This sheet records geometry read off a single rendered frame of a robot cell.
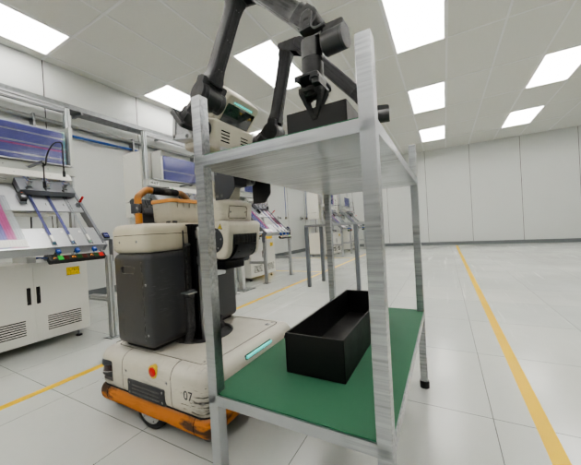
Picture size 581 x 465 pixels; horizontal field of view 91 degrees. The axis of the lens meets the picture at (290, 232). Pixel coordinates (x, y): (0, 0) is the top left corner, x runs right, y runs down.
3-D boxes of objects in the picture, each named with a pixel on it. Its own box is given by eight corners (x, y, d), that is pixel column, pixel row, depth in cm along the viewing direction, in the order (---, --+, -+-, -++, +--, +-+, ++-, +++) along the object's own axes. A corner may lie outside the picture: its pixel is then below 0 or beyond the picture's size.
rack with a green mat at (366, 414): (430, 385, 131) (417, 145, 129) (406, 645, 51) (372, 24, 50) (335, 367, 152) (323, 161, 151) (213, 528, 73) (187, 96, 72)
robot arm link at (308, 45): (308, 48, 79) (296, 38, 74) (330, 37, 75) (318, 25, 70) (309, 73, 79) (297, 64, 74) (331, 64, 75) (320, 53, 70)
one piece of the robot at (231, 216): (166, 263, 120) (171, 114, 115) (227, 254, 153) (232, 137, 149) (212, 273, 108) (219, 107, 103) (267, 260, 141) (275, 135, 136)
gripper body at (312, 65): (332, 93, 78) (330, 66, 78) (316, 77, 69) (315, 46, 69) (310, 100, 81) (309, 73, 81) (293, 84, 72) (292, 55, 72)
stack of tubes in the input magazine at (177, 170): (199, 184, 362) (198, 163, 362) (164, 179, 317) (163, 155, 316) (193, 185, 368) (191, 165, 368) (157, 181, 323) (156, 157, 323)
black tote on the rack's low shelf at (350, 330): (347, 314, 130) (346, 289, 130) (386, 317, 122) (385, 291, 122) (287, 372, 80) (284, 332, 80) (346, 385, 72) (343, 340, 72)
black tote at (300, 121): (349, 180, 129) (349, 156, 129) (389, 175, 121) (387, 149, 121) (288, 155, 79) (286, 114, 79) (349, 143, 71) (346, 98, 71)
